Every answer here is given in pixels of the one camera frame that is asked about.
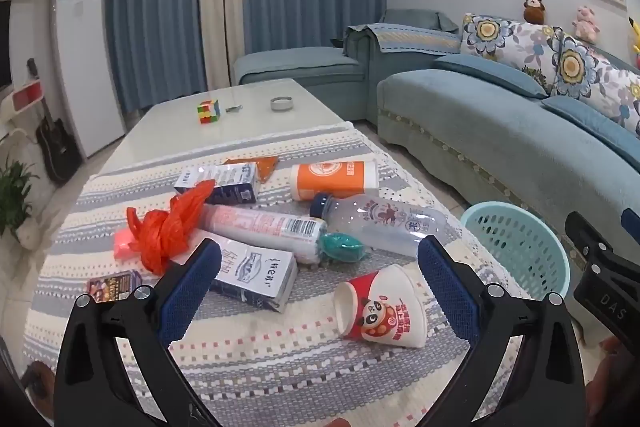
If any striped woven tablecloth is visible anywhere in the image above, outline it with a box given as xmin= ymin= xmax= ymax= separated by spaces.
xmin=22 ymin=122 xmax=547 ymax=427

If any pink small object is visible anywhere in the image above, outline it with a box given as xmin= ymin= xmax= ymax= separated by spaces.
xmin=112 ymin=229 xmax=139 ymax=261

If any small dark snack box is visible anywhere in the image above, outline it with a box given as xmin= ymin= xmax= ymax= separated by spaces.
xmin=86 ymin=269 xmax=144 ymax=303

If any colourful puzzle cube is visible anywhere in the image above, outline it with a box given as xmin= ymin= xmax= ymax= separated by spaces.
xmin=196 ymin=99 xmax=222 ymax=126

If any pink pig plush toy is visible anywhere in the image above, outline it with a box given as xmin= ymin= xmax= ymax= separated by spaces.
xmin=572 ymin=5 xmax=601 ymax=44

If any floral cushion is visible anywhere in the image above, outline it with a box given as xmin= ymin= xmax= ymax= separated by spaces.
xmin=549 ymin=34 xmax=640 ymax=134
xmin=460 ymin=13 xmax=564 ymax=94

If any yellow plush toy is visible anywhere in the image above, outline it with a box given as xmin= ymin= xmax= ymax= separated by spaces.
xmin=627 ymin=18 xmax=640 ymax=68

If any orange paper cup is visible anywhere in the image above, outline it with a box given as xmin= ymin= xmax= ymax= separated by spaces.
xmin=289 ymin=159 xmax=380 ymax=202

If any blue cushion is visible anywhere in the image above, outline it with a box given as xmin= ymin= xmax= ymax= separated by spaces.
xmin=432 ymin=54 xmax=549 ymax=100
xmin=542 ymin=96 xmax=640 ymax=168

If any orange foil packet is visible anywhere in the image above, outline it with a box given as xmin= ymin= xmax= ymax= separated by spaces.
xmin=222 ymin=155 xmax=279 ymax=182

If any teal plastic basket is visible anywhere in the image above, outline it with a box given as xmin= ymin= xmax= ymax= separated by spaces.
xmin=458 ymin=200 xmax=571 ymax=304

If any clear tube bottle teal cap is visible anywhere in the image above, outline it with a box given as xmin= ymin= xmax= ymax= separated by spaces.
xmin=200 ymin=202 xmax=366 ymax=266

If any blue patterned armrest cover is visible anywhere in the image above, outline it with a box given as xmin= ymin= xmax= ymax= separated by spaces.
xmin=346 ymin=22 xmax=462 ymax=56

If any orange plastic bag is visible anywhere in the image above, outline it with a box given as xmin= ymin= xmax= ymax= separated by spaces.
xmin=125 ymin=179 xmax=216 ymax=276

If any brown monkey plush toy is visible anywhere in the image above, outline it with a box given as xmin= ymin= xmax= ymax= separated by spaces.
xmin=522 ymin=0 xmax=546 ymax=26

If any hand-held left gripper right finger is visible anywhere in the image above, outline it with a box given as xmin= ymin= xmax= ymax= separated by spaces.
xmin=417 ymin=234 xmax=587 ymax=427

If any green potted plant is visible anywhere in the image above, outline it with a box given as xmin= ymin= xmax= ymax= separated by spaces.
xmin=0 ymin=156 xmax=42 ymax=249

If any white refrigerator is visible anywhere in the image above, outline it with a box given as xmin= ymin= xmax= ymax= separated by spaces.
xmin=54 ymin=0 xmax=127 ymax=158

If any blue-green sectional sofa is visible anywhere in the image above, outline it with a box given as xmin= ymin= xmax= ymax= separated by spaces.
xmin=232 ymin=9 xmax=640 ymax=260

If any black acoustic guitar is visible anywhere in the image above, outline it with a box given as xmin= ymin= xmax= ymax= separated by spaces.
xmin=27 ymin=58 xmax=84 ymax=184

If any brown round object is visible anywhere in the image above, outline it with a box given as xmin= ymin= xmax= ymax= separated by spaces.
xmin=22 ymin=361 xmax=56 ymax=414

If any clear plastic bottle blue cap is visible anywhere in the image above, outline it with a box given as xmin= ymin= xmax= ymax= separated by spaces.
xmin=308 ymin=192 xmax=454 ymax=258

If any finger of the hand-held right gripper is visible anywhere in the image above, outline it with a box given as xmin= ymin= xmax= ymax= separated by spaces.
xmin=621 ymin=206 xmax=640 ymax=239
xmin=565 ymin=211 xmax=615 ymax=264

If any person's right hand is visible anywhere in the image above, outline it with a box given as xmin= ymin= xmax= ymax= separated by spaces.
xmin=597 ymin=336 xmax=640 ymax=365

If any red white panda paper cup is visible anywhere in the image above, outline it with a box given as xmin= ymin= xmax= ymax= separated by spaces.
xmin=332 ymin=262 xmax=429 ymax=349

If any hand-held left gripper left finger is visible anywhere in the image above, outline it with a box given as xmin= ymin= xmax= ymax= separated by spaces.
xmin=54 ymin=238 xmax=223 ymax=427

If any black television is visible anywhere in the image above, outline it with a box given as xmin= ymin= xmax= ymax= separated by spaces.
xmin=0 ymin=0 xmax=12 ymax=90

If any white blue milk carton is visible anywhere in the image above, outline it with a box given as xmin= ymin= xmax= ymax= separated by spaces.
xmin=192 ymin=234 xmax=299 ymax=314

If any dark blue milk carton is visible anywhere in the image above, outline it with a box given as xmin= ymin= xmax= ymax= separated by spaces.
xmin=174 ymin=161 xmax=260 ymax=207

